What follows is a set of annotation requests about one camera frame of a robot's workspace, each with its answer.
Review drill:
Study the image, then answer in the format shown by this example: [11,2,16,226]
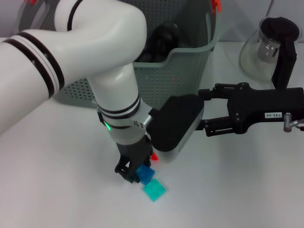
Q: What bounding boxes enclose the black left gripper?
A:
[114,135,153,184]

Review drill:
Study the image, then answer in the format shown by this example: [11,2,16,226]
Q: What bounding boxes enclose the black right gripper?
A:
[195,82,304,138]

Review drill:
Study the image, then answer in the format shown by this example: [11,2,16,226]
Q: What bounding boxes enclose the blue toy brick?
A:
[136,164,157,184]

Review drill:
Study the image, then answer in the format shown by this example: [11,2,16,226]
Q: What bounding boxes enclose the cyan toy brick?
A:
[143,178,167,202]

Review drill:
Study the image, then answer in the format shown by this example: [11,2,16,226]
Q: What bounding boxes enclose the grey-green perforated storage bin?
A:
[18,0,221,114]

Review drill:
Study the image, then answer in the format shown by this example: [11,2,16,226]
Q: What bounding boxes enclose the orange bin rim piece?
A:
[210,0,223,14]

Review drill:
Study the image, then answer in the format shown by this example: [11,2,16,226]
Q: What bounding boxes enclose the right wrist cable with plug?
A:
[283,112,304,132]

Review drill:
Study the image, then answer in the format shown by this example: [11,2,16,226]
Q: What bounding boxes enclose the glass teapot black handle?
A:
[239,16,303,90]

